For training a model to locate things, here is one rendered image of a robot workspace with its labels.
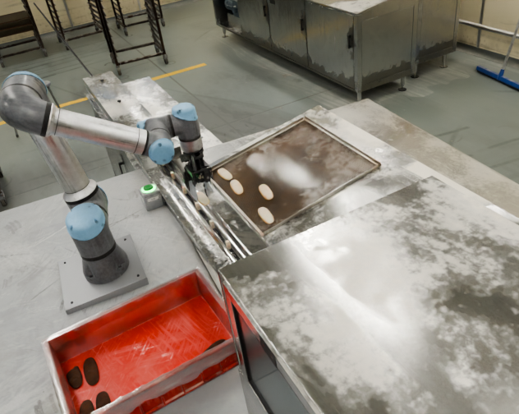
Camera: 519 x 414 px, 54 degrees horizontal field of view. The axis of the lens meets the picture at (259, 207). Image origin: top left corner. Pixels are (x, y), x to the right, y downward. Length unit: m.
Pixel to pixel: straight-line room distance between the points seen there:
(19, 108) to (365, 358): 1.09
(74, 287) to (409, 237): 1.15
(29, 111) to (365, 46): 3.30
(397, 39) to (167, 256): 3.28
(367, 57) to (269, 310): 3.71
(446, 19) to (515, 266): 4.31
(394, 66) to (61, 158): 3.47
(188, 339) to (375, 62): 3.42
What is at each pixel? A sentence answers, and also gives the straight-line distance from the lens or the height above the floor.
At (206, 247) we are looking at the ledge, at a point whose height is 0.86.
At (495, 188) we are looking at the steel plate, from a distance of 2.03.
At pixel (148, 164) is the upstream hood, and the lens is 2.23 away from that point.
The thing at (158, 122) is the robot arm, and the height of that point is 1.27.
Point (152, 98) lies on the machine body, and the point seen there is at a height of 0.82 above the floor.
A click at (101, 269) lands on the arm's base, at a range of 1.70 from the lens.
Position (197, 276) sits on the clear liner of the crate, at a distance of 1.53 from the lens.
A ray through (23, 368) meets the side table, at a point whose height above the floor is 0.82.
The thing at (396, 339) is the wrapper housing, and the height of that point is 1.30.
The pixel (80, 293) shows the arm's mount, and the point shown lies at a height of 0.84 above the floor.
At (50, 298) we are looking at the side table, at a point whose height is 0.82.
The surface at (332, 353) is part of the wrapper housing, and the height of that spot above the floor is 1.30.
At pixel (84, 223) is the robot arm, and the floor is 1.07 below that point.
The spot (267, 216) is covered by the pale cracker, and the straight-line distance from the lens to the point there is 1.72.
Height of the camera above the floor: 1.92
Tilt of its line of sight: 35 degrees down
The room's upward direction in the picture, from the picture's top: 8 degrees counter-clockwise
